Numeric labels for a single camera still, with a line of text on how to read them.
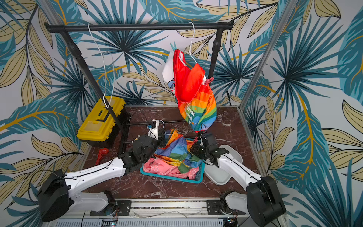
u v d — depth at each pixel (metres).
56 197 0.39
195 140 0.81
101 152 0.92
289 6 0.68
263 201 0.41
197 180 0.73
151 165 0.71
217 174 0.84
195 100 0.66
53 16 0.71
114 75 1.01
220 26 0.53
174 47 0.70
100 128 0.84
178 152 0.73
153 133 0.61
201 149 0.74
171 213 0.73
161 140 0.65
